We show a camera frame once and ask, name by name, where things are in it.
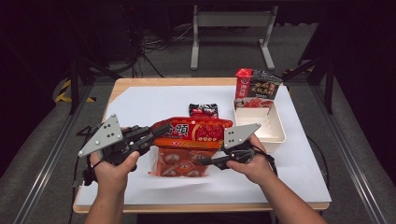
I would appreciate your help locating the yellow black hazard tape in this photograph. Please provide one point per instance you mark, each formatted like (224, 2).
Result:
(62, 93)

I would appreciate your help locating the white plastic container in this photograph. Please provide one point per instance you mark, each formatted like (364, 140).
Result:
(267, 127)

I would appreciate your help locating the black red seasoning packet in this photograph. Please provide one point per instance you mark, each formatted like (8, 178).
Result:
(258, 87)

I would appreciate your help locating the grey metal stand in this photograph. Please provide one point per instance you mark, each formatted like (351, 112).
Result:
(233, 19)

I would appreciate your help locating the aluminium floor rail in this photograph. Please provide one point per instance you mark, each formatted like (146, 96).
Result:
(351, 174)
(46, 168)

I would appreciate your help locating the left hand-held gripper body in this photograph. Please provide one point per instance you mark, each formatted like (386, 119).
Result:
(102, 137)

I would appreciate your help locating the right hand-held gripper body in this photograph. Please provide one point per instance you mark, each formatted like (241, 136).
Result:
(236, 135)

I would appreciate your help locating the small red black snack packet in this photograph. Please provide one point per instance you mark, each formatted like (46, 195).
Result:
(204, 110)

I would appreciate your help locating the person's right hand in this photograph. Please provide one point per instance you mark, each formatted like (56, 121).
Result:
(255, 171)

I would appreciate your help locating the orange snack packet clear window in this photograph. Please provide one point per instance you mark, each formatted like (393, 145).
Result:
(180, 163)

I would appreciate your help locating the person's left hand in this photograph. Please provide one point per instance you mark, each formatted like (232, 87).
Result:
(109, 175)

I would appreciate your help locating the red orange food packet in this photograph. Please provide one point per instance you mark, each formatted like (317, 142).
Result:
(193, 133)

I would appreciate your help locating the white paper sheet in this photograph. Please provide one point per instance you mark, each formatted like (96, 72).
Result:
(149, 102)

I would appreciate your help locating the black tripod stand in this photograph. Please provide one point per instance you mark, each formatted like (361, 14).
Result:
(328, 90)
(74, 87)

